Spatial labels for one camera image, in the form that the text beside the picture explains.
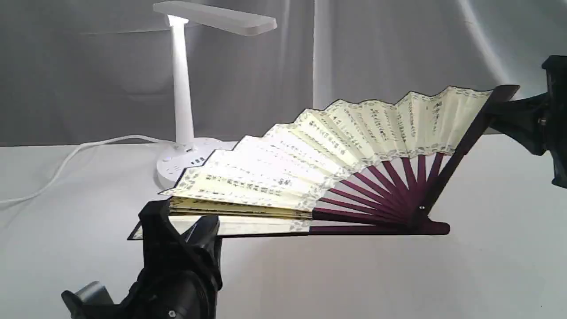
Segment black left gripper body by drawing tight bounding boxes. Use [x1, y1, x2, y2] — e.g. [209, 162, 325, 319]
[116, 248, 218, 319]

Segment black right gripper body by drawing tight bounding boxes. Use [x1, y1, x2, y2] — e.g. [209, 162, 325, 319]
[541, 55, 567, 188]

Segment paper folding fan dark ribs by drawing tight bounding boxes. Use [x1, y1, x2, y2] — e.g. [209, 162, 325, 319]
[157, 85, 519, 238]

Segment white desk lamp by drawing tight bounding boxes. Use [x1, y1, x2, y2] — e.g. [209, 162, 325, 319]
[153, 0, 277, 189]

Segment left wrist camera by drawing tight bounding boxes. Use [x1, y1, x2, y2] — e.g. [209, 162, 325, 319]
[61, 281, 115, 319]

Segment white lamp power cable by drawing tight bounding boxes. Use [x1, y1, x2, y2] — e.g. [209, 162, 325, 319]
[0, 135, 174, 207]

